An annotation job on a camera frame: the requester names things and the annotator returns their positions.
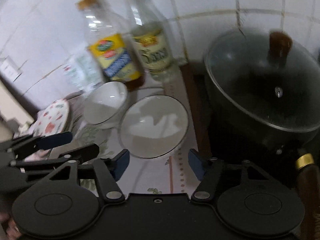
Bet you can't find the white salt bag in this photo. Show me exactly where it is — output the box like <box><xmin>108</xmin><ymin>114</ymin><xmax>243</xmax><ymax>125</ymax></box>
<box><xmin>63</xmin><ymin>47</ymin><xmax>105</xmax><ymax>98</ymax></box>

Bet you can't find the pink bunny plate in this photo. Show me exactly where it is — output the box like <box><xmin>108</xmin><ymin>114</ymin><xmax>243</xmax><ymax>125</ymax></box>
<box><xmin>23</xmin><ymin>98</ymin><xmax>71</xmax><ymax>162</ymax></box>

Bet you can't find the cream cutting board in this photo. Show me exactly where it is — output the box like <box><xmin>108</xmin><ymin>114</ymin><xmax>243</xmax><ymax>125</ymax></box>
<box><xmin>1</xmin><ymin>76</ymin><xmax>38</xmax><ymax>126</ymax></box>

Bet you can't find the yellow cap vinegar bottle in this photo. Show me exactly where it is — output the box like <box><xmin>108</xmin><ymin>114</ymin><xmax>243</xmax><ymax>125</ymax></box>
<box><xmin>124</xmin><ymin>0</ymin><xmax>176</xmax><ymax>82</ymax></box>

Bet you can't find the white wall socket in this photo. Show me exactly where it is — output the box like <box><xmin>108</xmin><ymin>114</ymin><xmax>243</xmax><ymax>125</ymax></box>
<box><xmin>1</xmin><ymin>56</ymin><xmax>22</xmax><ymax>82</ymax></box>

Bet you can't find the left hand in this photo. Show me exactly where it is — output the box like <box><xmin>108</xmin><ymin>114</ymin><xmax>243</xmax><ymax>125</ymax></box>
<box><xmin>0</xmin><ymin>212</ymin><xmax>22</xmax><ymax>240</ymax></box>

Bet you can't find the white ribbed bowl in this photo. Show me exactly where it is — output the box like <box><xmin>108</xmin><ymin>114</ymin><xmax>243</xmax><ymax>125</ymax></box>
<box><xmin>83</xmin><ymin>81</ymin><xmax>129</xmax><ymax>129</ymax></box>
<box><xmin>118</xmin><ymin>95</ymin><xmax>189</xmax><ymax>159</ymax></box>

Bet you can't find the floral table cloth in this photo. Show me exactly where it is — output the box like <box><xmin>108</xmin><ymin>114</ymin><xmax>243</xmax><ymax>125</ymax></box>
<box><xmin>49</xmin><ymin>62</ymin><xmax>208</xmax><ymax>198</ymax></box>

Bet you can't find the black pot with lid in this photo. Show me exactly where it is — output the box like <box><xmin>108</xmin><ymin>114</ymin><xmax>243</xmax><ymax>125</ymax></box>
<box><xmin>203</xmin><ymin>29</ymin><xmax>319</xmax><ymax>163</ymax></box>

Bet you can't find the yellow label oil bottle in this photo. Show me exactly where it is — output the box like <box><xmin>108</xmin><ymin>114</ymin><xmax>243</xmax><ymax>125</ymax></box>
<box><xmin>76</xmin><ymin>0</ymin><xmax>145</xmax><ymax>90</ymax></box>

